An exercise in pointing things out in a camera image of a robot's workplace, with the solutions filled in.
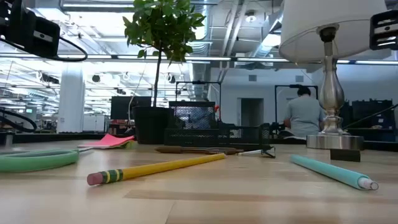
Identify black rectangular block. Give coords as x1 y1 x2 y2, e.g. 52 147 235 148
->
330 148 361 162

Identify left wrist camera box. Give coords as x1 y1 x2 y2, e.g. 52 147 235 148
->
30 16 62 60

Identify black monitor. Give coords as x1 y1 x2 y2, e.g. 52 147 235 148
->
110 95 152 121

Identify white shade table lamp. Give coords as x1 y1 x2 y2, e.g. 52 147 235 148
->
279 0 393 151

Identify pink sticky note pad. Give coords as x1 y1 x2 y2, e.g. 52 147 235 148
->
77 133 137 150

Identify yellow pencil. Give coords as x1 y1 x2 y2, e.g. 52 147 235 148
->
86 152 227 187

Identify teal pen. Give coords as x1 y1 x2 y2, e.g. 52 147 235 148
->
289 154 379 191

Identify black base cable loop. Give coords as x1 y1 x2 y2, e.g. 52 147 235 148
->
0 107 37 133

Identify black storage bins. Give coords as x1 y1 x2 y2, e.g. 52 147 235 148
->
340 98 396 142

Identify black mesh desk organizer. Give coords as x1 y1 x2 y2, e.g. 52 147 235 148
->
164 101 272 147

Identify potted green plant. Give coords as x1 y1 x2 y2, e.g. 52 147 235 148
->
123 0 206 145

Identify person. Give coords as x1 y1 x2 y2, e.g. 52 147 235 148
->
283 85 326 139

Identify black aluminium table frame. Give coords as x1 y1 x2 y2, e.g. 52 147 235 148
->
0 132 398 152

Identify brown pen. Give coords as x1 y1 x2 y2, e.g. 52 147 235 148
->
154 146 245 156

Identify white column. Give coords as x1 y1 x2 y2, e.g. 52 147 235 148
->
57 63 86 134

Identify silver-handled binder clip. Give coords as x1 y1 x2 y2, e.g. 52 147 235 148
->
238 146 276 159

